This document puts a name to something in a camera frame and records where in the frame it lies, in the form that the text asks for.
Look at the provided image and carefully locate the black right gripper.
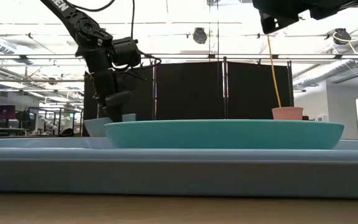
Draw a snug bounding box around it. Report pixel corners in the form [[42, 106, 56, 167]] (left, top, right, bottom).
[[252, 0, 312, 35]]

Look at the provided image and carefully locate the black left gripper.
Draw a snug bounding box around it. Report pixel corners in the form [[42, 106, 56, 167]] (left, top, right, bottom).
[[90, 68, 132, 123]]

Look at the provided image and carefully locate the blue plastic bowl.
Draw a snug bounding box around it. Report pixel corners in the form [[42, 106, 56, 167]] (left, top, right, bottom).
[[83, 113, 137, 138]]

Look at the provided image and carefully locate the blue plastic tray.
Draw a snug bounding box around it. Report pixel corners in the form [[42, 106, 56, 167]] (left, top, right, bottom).
[[0, 136, 358, 200]]

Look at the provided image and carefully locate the pink plastic cup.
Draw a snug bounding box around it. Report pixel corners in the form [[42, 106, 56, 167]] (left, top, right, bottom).
[[271, 106, 305, 121]]

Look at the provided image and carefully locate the teal plastic plate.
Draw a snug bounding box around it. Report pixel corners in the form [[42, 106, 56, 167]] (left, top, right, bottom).
[[103, 119, 345, 150]]

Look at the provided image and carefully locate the black partition screen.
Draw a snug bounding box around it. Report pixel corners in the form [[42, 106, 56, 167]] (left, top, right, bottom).
[[83, 60, 294, 138]]

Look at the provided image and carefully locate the dark computer monitor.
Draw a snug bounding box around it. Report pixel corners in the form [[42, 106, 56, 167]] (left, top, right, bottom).
[[0, 105, 17, 121]]

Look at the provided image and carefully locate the yellow hanging cable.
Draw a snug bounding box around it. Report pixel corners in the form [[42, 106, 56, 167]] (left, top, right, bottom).
[[266, 33, 283, 108]]

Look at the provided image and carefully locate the black ceiling cable reel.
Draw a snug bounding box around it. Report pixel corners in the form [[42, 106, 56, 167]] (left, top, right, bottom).
[[193, 27, 208, 45], [333, 27, 352, 45]]

